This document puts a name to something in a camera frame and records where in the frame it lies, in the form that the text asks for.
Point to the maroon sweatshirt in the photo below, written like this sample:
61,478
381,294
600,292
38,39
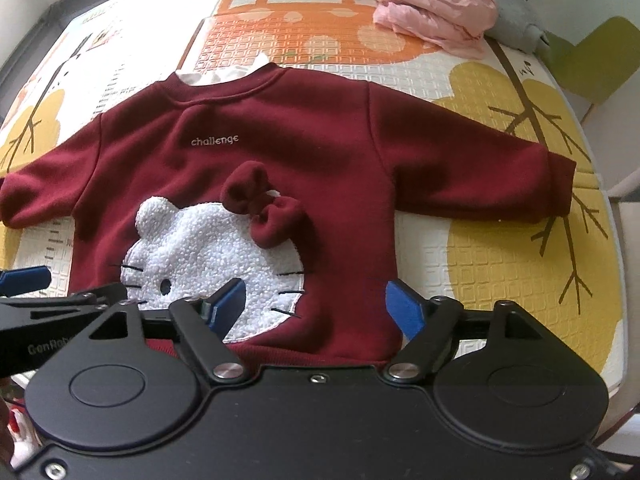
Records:
325,150

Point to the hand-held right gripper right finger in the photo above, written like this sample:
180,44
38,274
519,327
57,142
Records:
402,305

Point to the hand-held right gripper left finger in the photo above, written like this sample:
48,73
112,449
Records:
230,305

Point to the pink garment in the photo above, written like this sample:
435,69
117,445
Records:
430,5

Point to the printed foam play mat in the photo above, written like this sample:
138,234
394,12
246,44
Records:
500,270

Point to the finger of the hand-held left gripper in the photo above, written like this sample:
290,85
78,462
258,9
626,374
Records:
75,305
25,281

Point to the green chair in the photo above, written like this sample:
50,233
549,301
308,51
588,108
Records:
600,65

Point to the white shirt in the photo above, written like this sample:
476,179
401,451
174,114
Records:
225,71

